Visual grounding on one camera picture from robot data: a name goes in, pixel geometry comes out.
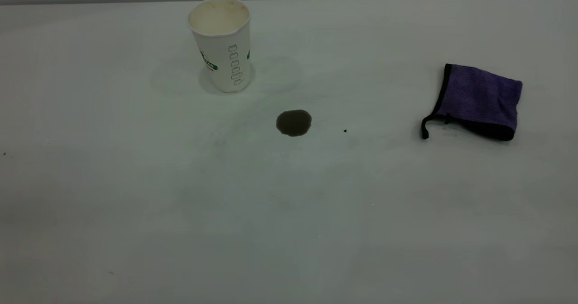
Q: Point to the dark brown coffee spill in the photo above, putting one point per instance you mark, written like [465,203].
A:
[294,123]

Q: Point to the purple cloth with black trim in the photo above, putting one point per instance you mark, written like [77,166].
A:
[481,98]

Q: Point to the white paper coffee cup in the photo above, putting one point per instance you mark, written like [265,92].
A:
[223,51]

